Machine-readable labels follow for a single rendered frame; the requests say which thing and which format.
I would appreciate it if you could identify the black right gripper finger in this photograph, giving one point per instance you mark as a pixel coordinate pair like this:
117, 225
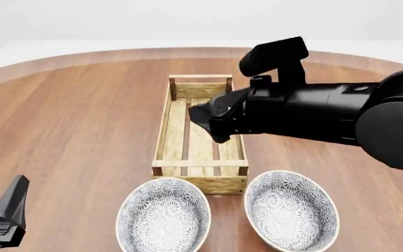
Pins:
227, 101
201, 115

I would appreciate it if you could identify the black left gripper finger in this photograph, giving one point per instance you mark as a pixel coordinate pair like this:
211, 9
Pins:
10, 204

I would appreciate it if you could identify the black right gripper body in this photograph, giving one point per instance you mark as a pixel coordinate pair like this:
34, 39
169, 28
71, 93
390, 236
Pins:
243, 118

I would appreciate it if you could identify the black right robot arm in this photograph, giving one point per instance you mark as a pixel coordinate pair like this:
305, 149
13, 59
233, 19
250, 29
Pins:
327, 113

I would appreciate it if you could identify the wooden slat tray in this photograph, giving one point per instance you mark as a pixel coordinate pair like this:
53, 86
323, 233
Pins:
201, 157

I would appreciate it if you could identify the patterned grey-white bowl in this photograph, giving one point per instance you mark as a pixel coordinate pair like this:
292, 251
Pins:
163, 218
290, 210

